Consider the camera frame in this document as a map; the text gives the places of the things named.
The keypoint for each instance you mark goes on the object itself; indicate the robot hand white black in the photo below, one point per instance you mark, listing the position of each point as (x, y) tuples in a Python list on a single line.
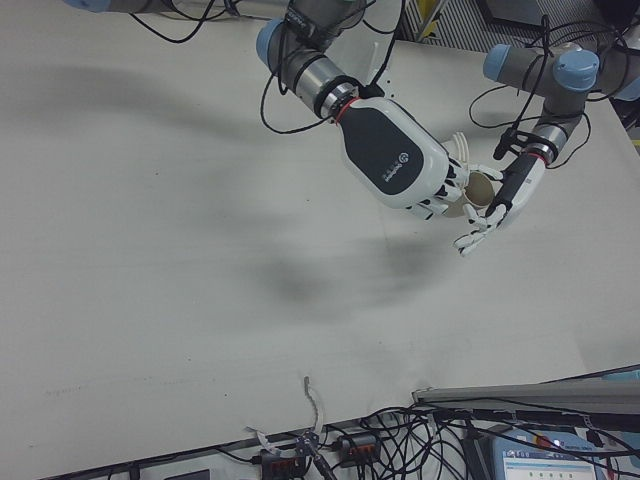
[(522, 185), (390, 155)]

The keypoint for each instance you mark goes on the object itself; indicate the beige paper cup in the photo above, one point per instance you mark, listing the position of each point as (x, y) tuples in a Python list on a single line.
[(482, 192)]

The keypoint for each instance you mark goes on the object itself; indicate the UR5e robot arm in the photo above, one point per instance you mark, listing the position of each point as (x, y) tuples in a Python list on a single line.
[(310, 65), (570, 75)]

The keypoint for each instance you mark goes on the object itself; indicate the teach pendant with red button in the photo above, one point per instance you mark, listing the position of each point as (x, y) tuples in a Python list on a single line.
[(550, 460)]

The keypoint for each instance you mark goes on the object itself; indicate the black connector box red marks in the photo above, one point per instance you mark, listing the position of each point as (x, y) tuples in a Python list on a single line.
[(356, 447), (277, 457)]

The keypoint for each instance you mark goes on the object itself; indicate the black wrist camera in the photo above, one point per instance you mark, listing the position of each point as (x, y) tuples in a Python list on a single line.
[(510, 142)]

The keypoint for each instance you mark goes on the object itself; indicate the aluminium profile post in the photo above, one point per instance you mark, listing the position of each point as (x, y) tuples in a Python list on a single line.
[(525, 392)]

